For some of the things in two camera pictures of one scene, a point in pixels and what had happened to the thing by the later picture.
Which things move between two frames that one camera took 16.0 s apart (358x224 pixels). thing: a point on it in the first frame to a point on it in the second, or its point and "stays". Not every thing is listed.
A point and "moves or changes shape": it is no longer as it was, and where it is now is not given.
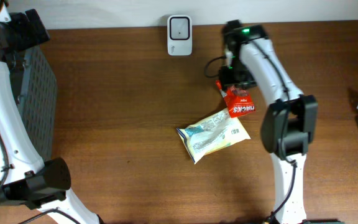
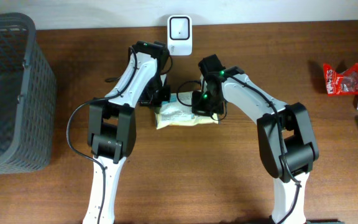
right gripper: (237, 83) to (205, 108)
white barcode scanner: (179, 35) stays
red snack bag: (238, 101) moves or changes shape
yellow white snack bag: (212, 134) to (178, 111)
